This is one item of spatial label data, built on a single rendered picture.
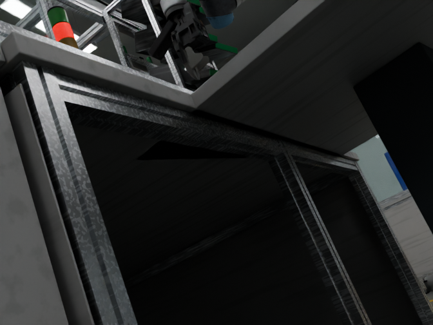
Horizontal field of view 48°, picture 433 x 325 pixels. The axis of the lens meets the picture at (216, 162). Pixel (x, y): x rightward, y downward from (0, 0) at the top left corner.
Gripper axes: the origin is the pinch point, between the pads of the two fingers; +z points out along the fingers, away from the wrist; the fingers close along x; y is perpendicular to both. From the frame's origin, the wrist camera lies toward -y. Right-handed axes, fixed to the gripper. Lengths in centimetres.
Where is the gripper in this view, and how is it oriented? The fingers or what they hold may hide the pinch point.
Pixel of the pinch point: (194, 77)
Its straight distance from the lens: 135.7
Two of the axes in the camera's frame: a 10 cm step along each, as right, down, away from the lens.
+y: 8.2, -4.0, -4.0
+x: 4.6, 0.5, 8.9
